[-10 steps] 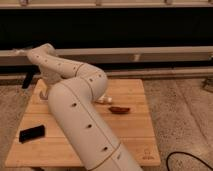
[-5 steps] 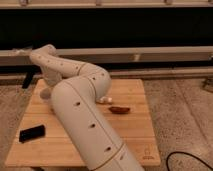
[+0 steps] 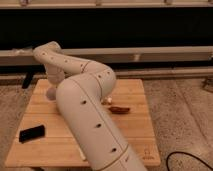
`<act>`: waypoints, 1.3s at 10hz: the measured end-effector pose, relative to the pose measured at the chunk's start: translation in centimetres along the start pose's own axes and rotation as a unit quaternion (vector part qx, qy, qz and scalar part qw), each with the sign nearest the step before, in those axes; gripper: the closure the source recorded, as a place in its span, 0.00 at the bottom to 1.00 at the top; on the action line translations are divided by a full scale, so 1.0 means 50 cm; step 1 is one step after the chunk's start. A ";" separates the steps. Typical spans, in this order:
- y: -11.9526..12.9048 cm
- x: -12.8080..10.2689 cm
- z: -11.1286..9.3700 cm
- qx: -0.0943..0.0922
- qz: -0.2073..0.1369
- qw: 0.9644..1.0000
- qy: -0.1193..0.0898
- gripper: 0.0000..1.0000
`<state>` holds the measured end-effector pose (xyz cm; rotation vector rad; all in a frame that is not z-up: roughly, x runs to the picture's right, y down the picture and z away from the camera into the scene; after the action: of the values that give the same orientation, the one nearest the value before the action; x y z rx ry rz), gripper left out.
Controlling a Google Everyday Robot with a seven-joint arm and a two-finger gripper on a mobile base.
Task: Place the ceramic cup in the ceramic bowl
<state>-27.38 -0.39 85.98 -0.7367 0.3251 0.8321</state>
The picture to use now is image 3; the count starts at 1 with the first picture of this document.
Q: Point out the wooden table board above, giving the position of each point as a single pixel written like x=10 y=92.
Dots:
x=58 y=147

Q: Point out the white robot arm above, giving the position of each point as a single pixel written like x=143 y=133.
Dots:
x=81 y=85

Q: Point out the beige sponge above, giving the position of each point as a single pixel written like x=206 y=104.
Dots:
x=83 y=157

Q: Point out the black rectangular block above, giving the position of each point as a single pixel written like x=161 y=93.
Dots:
x=31 y=133

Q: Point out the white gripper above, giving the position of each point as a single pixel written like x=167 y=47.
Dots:
x=54 y=74

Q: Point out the white ceramic cup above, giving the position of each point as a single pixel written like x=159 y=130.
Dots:
x=51 y=94

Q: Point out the white small packet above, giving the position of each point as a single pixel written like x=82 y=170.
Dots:
x=107 y=101

